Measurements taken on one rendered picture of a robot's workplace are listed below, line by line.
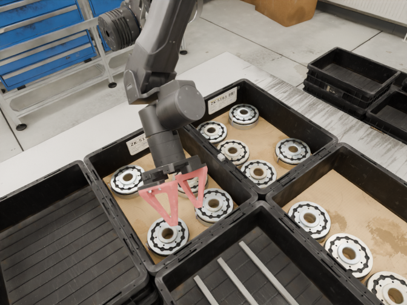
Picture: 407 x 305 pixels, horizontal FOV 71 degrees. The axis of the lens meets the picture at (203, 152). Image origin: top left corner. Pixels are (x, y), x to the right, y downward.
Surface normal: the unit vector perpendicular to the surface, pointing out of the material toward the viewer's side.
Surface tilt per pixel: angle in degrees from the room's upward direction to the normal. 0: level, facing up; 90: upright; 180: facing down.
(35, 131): 0
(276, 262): 0
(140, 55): 63
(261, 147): 0
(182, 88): 51
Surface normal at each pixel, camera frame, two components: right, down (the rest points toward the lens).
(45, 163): -0.05, -0.66
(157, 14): -0.68, 0.18
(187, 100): 0.66, -0.20
